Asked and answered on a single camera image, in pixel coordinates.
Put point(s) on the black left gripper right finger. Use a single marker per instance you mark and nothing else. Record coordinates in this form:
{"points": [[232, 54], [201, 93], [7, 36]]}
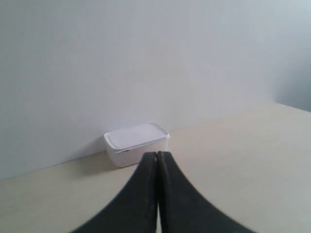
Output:
{"points": [[182, 208]]}

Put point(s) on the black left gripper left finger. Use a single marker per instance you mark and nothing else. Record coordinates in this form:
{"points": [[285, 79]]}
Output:
{"points": [[134, 208]]}

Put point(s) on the white lidded plastic container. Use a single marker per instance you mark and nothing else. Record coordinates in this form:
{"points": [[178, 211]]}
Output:
{"points": [[126, 146]]}

